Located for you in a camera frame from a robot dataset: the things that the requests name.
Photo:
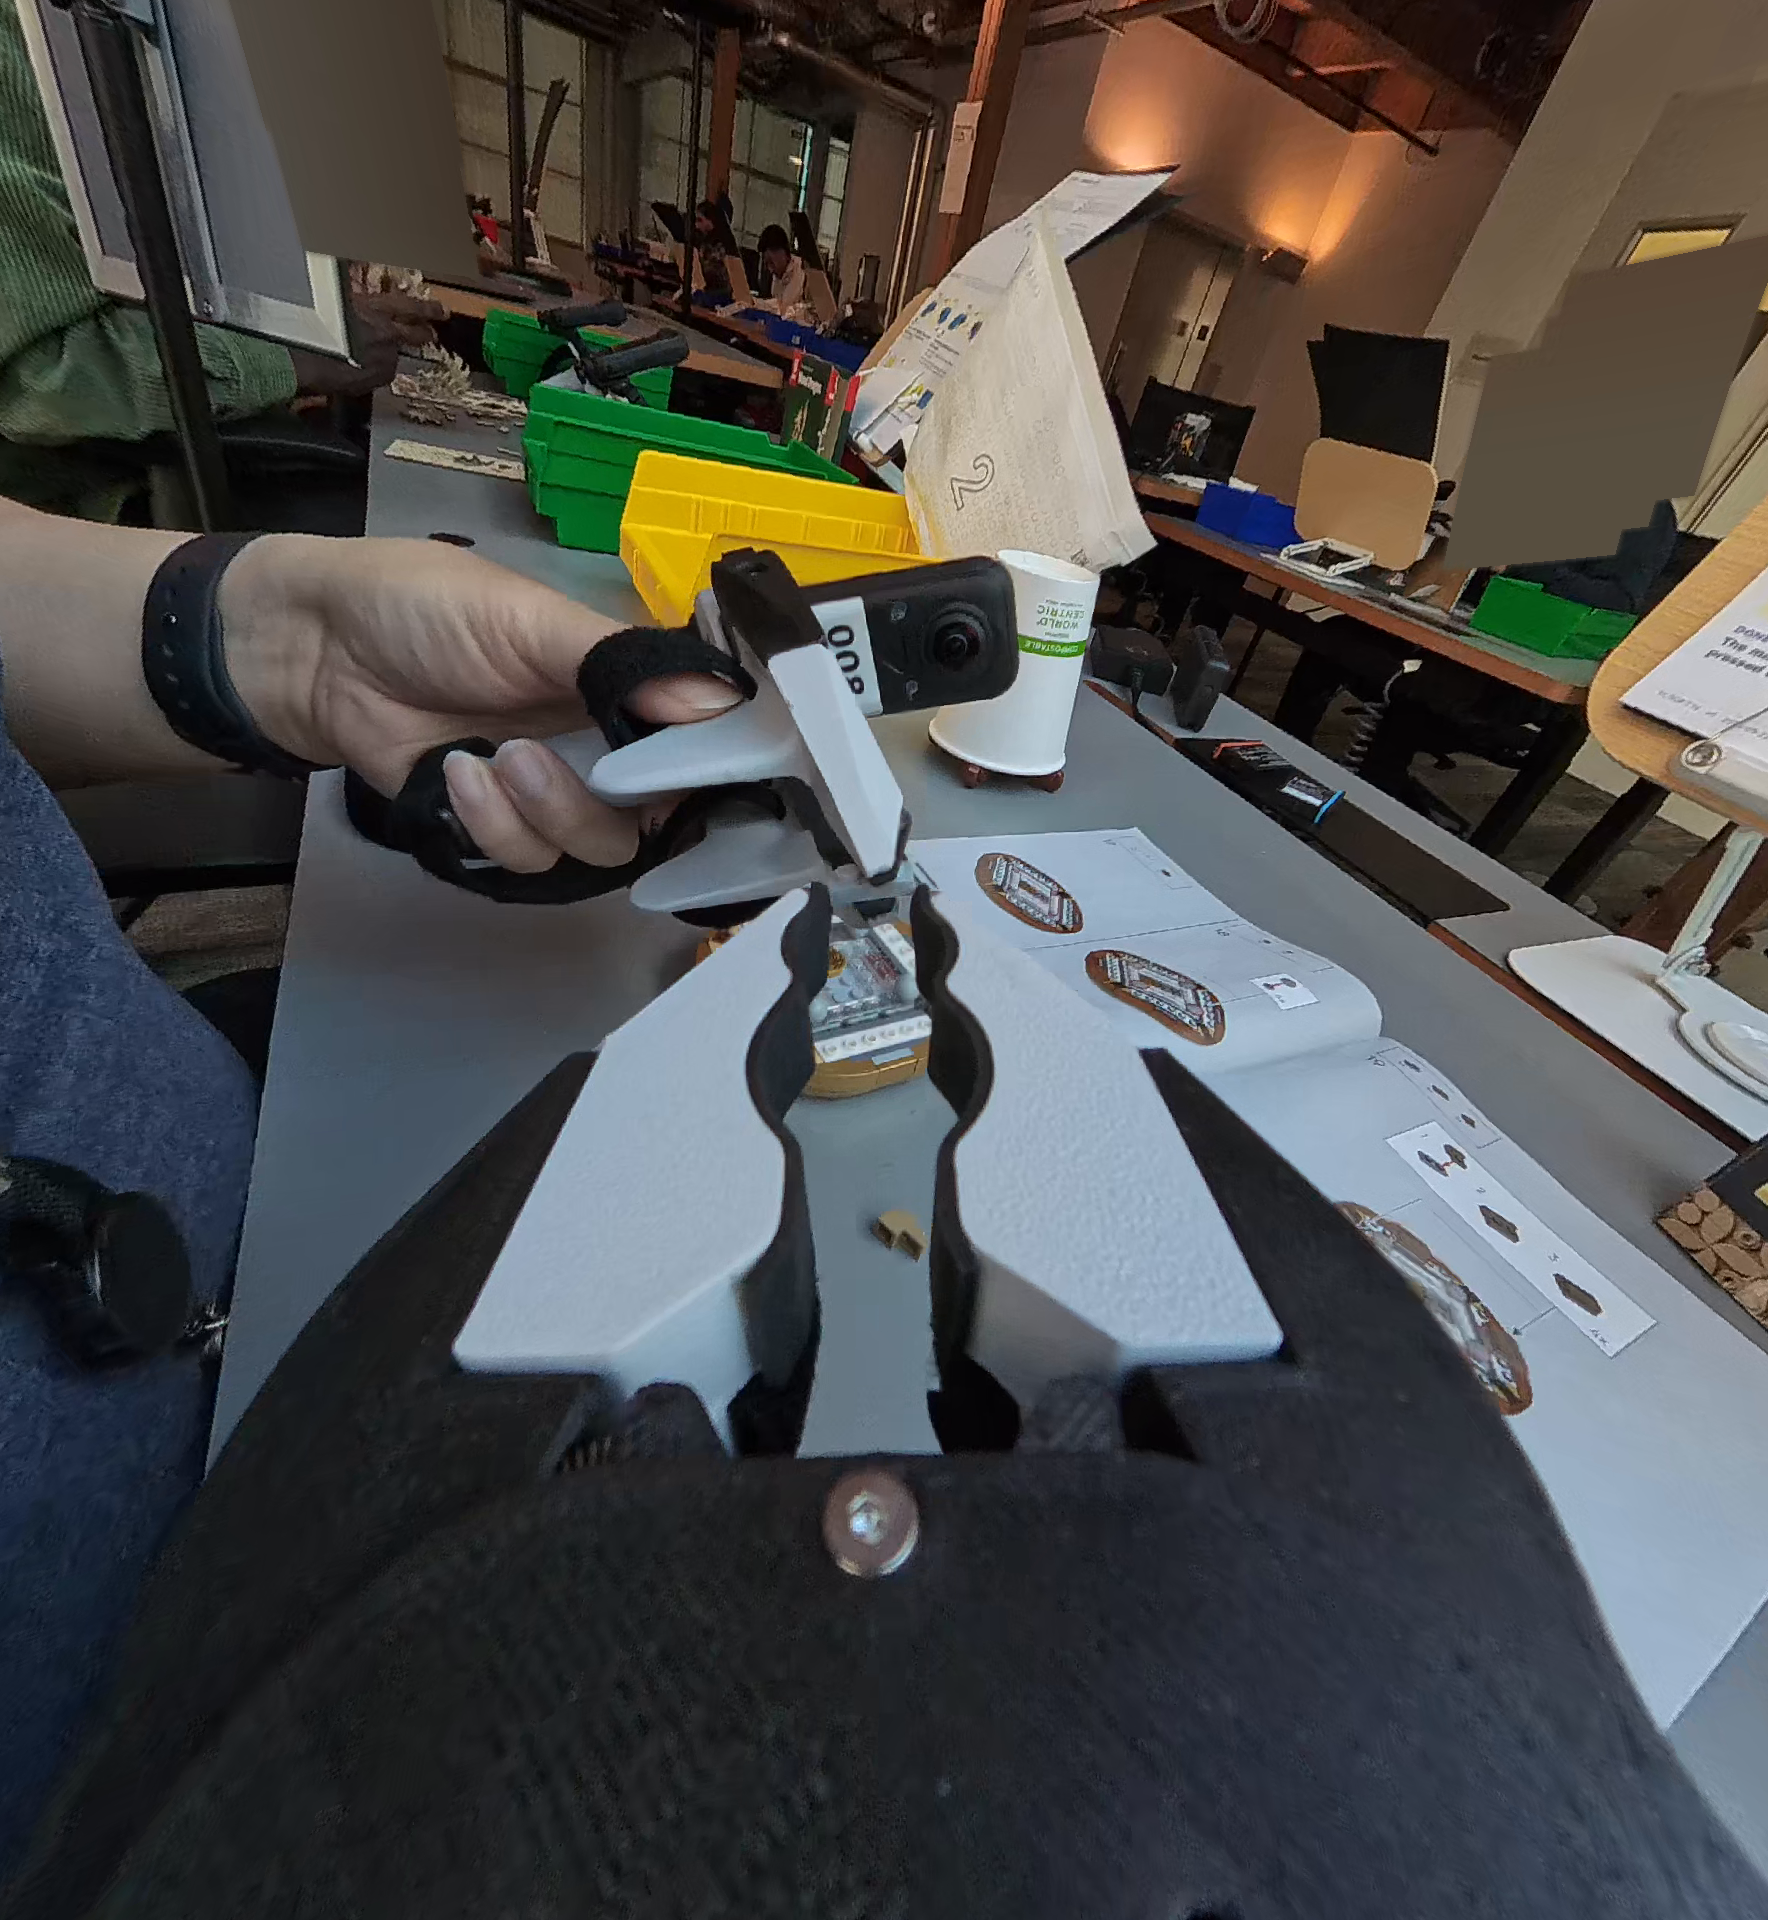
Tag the open instruction booklet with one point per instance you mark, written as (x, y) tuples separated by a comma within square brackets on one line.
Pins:
[(1273, 1050)]

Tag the white stand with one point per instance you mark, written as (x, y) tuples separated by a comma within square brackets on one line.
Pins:
[(1603, 990)]

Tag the wooden model parts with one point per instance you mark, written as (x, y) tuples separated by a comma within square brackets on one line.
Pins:
[(457, 393)]

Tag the tan lego bracket piece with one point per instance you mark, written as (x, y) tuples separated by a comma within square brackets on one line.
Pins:
[(899, 1232)]

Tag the person's left hand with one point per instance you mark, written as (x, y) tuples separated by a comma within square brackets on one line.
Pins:
[(421, 659)]

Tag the white tray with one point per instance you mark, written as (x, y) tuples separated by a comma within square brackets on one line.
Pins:
[(1327, 559)]

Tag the red green cardboard box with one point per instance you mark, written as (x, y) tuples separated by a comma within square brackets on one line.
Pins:
[(819, 406)]

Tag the printed paper sheet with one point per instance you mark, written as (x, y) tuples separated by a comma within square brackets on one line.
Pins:
[(975, 286)]

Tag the printed cardboard box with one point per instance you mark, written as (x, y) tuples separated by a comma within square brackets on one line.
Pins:
[(1747, 1306)]

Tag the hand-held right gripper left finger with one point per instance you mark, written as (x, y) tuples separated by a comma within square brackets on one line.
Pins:
[(630, 1200)]

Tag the white paper cup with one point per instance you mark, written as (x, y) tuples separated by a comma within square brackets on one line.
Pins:
[(1012, 675)]

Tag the black wristband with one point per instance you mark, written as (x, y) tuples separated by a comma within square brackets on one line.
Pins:
[(187, 645)]

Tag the person's left forearm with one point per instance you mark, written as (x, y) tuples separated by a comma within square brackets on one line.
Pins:
[(59, 629)]

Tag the round gold lego model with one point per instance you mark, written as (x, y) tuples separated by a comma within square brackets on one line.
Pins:
[(867, 998)]

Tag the black badge reel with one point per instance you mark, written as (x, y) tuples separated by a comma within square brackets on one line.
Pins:
[(104, 1260)]

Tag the flat wooden strip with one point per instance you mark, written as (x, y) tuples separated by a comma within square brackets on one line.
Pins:
[(450, 458)]

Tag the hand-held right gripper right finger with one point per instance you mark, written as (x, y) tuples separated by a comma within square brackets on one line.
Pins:
[(1109, 1200)]

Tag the white paper bag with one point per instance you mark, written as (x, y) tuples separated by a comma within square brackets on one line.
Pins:
[(1034, 451)]

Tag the white sign board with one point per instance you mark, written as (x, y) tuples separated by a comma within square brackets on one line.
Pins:
[(284, 325)]

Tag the tan board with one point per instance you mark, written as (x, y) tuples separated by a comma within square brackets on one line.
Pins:
[(1364, 503)]

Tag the black monitor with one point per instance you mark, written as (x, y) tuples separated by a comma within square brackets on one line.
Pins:
[(1193, 428)]

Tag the person's blue sweater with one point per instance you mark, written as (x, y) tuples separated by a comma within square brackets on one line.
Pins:
[(43, 976)]

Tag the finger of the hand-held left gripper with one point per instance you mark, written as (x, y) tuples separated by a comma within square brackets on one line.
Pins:
[(823, 736)]

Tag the small black device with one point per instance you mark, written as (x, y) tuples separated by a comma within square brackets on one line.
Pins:
[(1203, 675), (1127, 659)]

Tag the black product box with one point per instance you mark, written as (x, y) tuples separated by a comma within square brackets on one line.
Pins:
[(1268, 780)]

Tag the black stand pole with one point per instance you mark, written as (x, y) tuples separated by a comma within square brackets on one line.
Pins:
[(172, 345)]

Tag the blue plastic bin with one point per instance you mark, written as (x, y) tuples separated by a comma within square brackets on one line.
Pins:
[(810, 342), (1252, 517)]

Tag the black board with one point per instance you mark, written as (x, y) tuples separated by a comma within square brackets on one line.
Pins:
[(1379, 389)]

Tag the green plastic bin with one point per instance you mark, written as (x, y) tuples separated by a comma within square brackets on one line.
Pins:
[(630, 428), (1553, 617), (569, 517), (517, 353)]

